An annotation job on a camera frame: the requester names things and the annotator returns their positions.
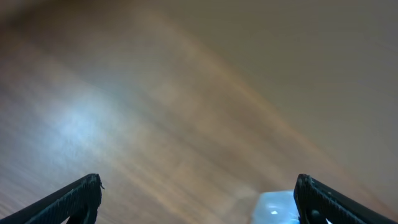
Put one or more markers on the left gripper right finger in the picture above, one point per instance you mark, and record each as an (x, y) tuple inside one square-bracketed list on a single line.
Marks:
[(318, 203)]

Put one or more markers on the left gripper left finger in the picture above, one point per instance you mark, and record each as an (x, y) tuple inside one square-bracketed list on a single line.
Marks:
[(76, 203)]

